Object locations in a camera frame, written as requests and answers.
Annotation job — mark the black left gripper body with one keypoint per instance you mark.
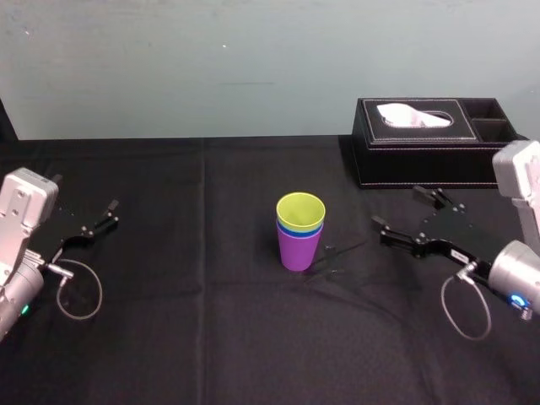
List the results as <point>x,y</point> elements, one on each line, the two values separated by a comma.
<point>63,228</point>

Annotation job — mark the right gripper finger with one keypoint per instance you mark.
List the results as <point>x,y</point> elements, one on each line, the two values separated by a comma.
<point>398,238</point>
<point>429,196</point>

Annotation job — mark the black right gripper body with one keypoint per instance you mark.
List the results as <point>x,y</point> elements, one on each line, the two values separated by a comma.
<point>468,236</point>

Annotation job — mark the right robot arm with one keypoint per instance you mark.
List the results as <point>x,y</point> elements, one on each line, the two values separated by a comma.
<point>516,266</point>

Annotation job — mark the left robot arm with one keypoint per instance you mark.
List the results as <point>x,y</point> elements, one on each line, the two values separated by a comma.
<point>19,211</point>

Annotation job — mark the black leather tissue box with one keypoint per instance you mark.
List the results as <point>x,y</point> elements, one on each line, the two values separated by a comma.
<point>422,162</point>

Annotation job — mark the white tissue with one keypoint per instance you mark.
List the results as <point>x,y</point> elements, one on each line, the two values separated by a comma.
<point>405,115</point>

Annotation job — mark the purple plastic cup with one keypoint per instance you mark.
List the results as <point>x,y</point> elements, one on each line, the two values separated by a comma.
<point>298,253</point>

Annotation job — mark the green plastic cup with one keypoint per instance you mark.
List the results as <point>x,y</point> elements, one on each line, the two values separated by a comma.
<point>300,208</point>

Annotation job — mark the blue plastic cup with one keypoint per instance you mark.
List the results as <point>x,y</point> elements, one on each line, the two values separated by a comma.
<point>282,228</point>

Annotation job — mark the black table cloth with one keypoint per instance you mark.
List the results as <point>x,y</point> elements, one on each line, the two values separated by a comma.
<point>177,329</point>

